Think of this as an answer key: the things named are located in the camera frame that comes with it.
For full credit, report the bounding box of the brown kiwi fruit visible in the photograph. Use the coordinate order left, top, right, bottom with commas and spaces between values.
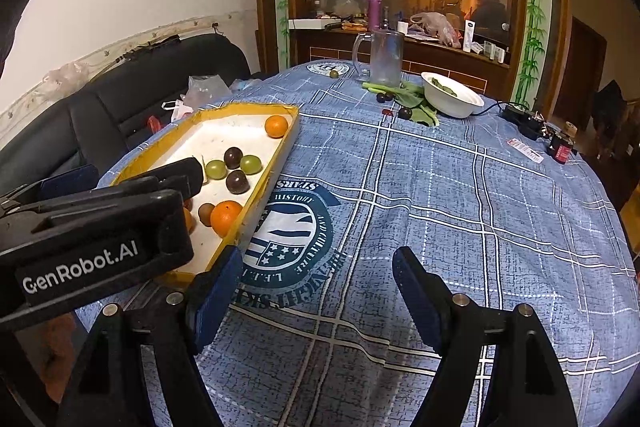
198, 202, 215, 228

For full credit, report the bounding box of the large orange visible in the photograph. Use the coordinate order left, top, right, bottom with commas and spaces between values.
209, 200, 243, 239

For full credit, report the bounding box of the green jujube fruit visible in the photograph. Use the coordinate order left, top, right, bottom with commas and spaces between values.
205, 159, 228, 180

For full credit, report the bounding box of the dark plum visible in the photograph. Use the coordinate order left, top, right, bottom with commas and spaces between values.
224, 146, 244, 170
226, 169, 250, 195

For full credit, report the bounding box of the green grape fruit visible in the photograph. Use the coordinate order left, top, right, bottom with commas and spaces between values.
240, 155, 262, 176

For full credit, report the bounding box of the small orange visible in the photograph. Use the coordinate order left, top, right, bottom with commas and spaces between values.
182, 207, 195, 234

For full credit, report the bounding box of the black sofa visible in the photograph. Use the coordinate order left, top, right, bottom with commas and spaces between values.
1, 34, 250, 194

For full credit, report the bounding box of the red plastic bag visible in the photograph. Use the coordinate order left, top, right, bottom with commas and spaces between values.
146, 115, 163, 134

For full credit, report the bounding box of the yellow cardboard tray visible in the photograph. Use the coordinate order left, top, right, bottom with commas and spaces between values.
100, 102, 299, 288

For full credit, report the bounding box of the clear plastic bag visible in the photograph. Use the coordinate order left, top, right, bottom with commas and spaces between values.
182, 75, 231, 110

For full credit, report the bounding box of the blue plaid tablecloth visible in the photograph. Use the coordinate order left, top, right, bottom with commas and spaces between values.
74, 58, 639, 427

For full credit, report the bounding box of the red black jar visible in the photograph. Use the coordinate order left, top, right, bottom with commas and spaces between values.
547, 128, 577, 165

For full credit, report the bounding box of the white red paper card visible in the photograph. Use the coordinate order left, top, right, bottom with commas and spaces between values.
506, 138, 544, 165

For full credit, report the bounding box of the black charger device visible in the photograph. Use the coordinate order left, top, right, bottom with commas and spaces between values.
500, 104, 547, 141

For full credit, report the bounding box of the white bowl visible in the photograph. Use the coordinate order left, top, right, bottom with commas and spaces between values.
421, 72, 485, 119

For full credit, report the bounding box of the wooden counter cabinet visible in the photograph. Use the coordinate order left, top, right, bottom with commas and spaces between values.
288, 18, 511, 103

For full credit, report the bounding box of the green leafy vegetable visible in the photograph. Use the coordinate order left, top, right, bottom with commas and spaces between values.
362, 82, 439, 127

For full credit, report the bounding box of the glass beer mug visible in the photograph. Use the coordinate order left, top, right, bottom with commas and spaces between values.
352, 29, 404, 87

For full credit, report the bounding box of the purple thermos bottle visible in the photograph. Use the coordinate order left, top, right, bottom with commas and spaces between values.
367, 0, 382, 31

